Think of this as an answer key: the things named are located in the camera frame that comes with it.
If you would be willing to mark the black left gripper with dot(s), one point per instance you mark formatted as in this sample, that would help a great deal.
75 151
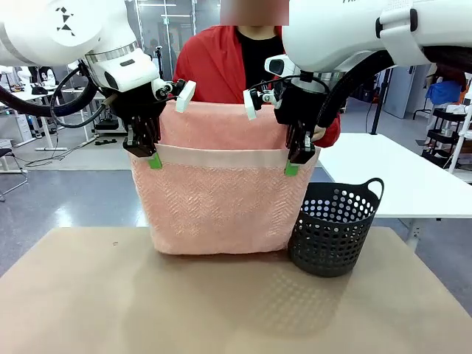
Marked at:
136 105

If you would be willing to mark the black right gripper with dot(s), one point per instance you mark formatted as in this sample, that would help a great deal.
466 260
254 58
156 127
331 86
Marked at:
298 105

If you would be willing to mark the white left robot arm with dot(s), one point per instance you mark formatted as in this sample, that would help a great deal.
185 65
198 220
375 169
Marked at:
37 29

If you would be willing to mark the white metal rack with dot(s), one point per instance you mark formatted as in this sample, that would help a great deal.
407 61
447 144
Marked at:
461 140

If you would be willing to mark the black cap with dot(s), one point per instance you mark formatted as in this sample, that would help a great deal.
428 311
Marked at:
38 89

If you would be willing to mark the black perforated plastic basket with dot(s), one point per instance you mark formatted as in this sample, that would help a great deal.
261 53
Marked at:
324 254

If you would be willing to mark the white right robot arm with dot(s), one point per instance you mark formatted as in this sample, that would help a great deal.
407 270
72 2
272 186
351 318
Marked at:
332 37

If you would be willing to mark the dark brown hanging coat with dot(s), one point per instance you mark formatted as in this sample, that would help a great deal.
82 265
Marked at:
451 75

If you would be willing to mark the blue hanging garment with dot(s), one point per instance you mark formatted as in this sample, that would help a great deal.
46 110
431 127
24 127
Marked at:
444 92

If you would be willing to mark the large white side table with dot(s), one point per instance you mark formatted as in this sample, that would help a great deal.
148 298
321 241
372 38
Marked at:
405 177

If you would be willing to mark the grey door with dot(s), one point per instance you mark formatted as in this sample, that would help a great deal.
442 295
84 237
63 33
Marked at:
405 92

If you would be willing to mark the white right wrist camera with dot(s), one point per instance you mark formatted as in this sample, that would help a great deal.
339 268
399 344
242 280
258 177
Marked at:
250 107

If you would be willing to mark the black office chair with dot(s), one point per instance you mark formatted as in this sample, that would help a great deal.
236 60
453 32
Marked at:
11 155

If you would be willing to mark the pink towel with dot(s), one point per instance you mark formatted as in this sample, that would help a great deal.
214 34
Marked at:
221 206

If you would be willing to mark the black trolley cart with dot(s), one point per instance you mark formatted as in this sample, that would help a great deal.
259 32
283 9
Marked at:
442 125

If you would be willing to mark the person's left hand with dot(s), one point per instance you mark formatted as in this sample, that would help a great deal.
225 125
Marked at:
319 132

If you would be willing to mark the person in red jacket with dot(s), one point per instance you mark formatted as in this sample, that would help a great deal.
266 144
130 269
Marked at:
206 66

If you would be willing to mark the long white desk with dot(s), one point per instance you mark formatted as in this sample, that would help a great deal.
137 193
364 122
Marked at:
22 96

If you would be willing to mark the white robot workbench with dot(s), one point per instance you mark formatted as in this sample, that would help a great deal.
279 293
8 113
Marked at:
88 121

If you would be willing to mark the black pole stand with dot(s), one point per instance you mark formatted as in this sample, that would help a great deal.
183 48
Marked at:
380 103

